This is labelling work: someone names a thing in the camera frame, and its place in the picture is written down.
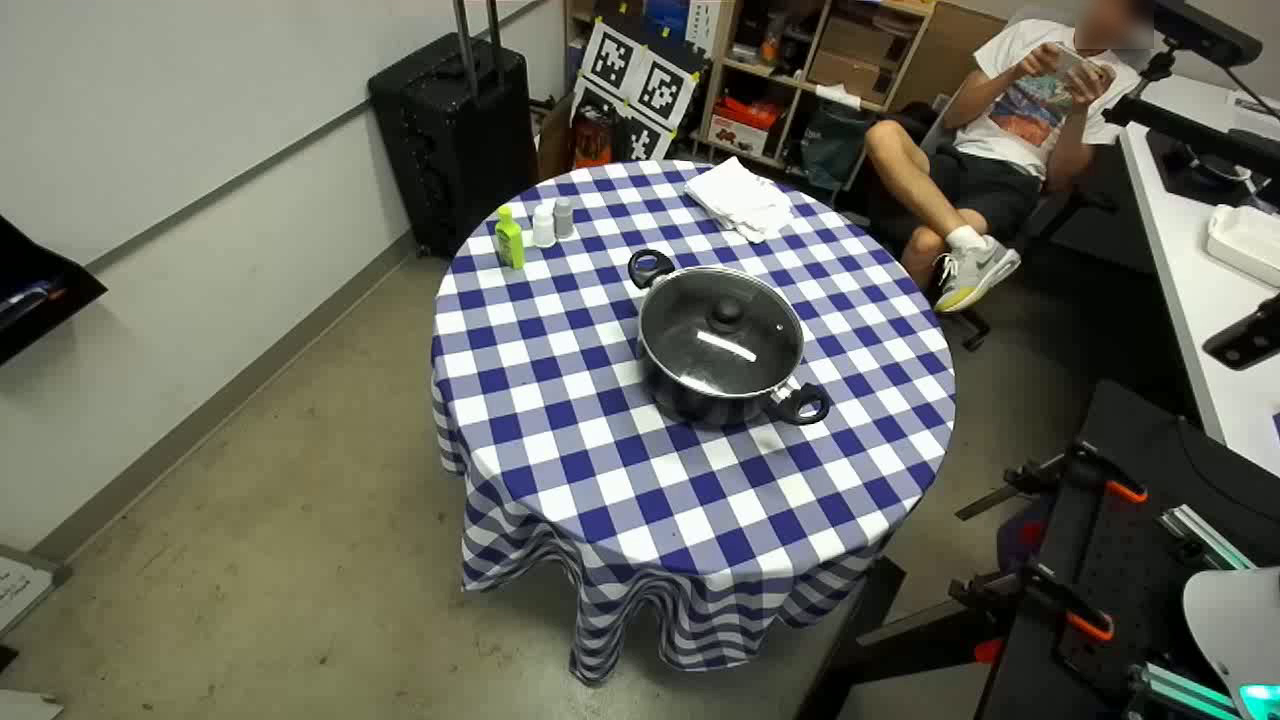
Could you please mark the black tilted panel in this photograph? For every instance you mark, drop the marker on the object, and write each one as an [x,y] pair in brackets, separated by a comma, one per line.
[42,284]

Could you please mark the green plastic bottle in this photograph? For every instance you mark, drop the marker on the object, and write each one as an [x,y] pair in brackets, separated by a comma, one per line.
[510,241]

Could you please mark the seated person in white shirt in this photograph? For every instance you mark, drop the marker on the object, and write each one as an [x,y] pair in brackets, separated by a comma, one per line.
[1021,122]

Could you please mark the glass pot lid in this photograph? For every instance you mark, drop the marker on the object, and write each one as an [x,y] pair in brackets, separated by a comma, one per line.
[723,335]

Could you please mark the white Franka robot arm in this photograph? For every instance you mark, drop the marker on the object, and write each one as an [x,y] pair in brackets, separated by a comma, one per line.
[1235,623]

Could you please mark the black cooking pot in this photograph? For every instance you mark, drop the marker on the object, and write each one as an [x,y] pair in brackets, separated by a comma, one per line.
[811,400]

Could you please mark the black rolling case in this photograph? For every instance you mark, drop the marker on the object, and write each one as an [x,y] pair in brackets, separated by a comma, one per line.
[452,143]

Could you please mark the black flat device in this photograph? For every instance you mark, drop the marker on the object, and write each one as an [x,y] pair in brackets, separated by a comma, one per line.
[1247,336]

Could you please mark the white desk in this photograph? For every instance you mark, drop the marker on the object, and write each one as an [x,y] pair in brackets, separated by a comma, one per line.
[1184,307]

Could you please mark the black white marker tag board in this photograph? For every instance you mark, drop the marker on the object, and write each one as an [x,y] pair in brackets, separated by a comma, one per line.
[642,80]

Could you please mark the wooden storage shelf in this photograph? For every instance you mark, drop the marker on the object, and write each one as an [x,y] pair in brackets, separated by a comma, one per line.
[852,53]

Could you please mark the teal metal cylinder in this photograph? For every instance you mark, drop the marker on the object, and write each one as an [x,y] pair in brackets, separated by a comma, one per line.
[1180,689]
[1206,539]

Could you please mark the black camera on stand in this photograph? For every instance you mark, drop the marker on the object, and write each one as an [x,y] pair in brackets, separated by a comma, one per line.
[1193,24]

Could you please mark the white folded cloth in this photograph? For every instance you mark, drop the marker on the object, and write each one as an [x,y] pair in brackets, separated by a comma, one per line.
[741,196]

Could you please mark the white box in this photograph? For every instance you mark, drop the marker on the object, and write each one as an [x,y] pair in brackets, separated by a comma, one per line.
[1247,241]

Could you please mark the white shaker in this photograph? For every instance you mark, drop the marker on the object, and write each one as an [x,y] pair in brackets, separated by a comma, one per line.
[543,224]

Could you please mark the grey shaker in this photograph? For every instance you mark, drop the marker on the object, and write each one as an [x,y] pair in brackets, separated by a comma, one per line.
[560,219]

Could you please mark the blue white checked tablecloth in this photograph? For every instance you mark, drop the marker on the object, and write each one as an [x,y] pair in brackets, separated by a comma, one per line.
[602,506]

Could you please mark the orange box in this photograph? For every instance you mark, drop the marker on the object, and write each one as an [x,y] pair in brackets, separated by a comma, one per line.
[747,122]

